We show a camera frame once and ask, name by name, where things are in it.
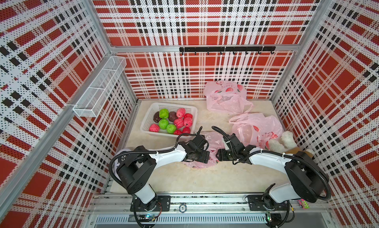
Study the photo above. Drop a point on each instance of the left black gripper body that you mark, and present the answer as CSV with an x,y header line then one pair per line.
x,y
200,156

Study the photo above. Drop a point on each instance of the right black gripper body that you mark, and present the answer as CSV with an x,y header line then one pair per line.
x,y
227,155

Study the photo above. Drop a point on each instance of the pink red apple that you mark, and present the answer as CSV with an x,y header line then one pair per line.
x,y
180,113
179,123
154,128
188,122

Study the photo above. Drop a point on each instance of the green apple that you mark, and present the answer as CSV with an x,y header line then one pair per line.
x,y
164,113
163,123
171,128

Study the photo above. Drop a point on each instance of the dark red apple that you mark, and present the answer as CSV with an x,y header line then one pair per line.
x,y
156,117
172,116

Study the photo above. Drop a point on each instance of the white plastic basket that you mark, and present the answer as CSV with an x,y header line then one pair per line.
x,y
148,118

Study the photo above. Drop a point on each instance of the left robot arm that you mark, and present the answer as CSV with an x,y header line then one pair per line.
x,y
132,169

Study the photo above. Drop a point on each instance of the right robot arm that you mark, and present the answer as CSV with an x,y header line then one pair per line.
x,y
306,180

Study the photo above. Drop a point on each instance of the white plush teddy bear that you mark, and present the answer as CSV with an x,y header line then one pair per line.
x,y
287,144

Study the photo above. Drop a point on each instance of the pink toy car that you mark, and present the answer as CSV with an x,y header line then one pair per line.
x,y
303,204

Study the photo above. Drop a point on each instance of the black hook rail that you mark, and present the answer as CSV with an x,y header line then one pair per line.
x,y
258,49

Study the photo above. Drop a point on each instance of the white wire wall shelf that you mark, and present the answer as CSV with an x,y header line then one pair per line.
x,y
95,96

